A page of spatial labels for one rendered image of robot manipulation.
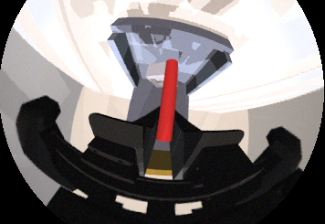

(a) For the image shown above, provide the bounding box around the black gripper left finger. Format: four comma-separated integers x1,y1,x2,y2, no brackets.
89,106,161,176

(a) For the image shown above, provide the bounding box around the red peg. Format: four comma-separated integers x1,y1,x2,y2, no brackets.
157,59,178,143

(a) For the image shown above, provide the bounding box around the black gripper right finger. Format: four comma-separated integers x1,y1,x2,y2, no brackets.
169,111,245,180

